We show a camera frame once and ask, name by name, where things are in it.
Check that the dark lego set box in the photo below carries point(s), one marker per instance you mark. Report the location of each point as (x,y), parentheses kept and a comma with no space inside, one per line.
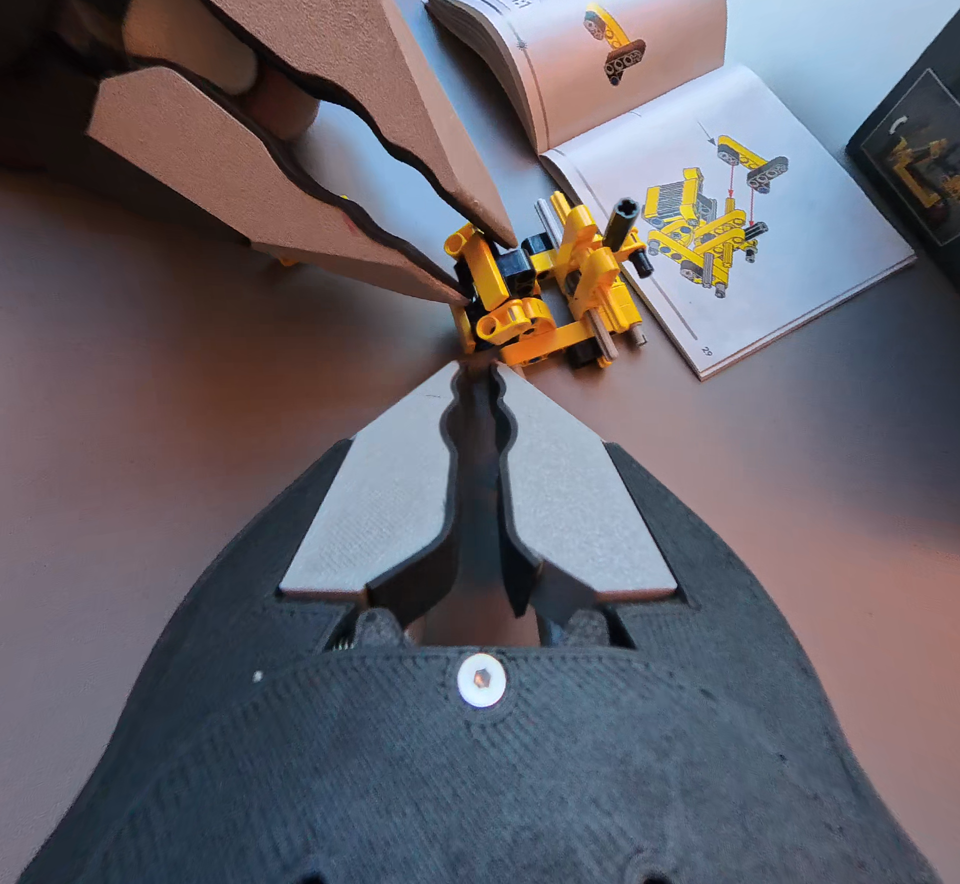
(915,163)

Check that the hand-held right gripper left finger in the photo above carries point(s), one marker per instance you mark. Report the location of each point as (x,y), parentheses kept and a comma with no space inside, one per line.
(375,516)

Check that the person's left hand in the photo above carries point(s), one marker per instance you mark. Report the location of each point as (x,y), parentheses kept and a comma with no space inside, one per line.
(281,107)

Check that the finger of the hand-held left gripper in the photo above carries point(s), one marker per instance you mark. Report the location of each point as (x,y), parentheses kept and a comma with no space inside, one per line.
(315,13)
(210,163)

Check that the lego instruction booklet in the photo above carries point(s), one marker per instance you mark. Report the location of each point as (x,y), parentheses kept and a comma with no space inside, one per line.
(825,238)

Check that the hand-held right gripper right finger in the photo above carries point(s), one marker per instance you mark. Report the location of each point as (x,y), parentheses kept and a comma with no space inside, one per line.
(585,516)

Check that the yellow lego vehicle model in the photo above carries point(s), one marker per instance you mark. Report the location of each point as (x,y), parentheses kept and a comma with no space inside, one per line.
(592,276)

